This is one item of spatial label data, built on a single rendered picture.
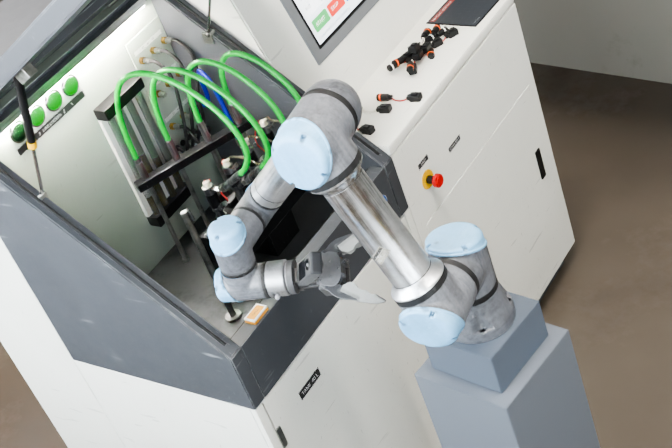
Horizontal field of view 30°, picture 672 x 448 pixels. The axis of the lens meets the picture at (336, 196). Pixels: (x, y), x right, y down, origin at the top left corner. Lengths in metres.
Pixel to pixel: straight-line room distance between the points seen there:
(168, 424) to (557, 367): 0.97
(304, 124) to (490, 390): 0.74
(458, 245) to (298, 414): 0.68
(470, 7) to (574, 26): 1.38
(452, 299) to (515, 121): 1.29
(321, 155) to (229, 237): 0.39
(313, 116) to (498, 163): 1.38
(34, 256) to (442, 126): 1.08
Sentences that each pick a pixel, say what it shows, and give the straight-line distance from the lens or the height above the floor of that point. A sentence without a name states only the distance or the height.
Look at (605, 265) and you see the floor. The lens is 4.02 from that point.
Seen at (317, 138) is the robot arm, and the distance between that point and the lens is 2.16.
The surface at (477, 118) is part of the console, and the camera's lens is 3.39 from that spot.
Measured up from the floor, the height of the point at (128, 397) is 0.70.
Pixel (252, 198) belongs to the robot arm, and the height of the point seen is 1.24.
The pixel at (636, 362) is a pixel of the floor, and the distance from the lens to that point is 3.70.
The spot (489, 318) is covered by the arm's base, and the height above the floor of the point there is 0.95.
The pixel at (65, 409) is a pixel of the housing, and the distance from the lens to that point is 3.41.
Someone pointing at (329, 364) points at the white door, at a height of 0.68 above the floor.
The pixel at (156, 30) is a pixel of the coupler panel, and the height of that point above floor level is 1.33.
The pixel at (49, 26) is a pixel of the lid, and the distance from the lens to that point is 2.23.
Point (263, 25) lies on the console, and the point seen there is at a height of 1.28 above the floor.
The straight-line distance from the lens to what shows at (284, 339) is 2.80.
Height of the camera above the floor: 2.64
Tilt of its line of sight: 34 degrees down
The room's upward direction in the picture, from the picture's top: 21 degrees counter-clockwise
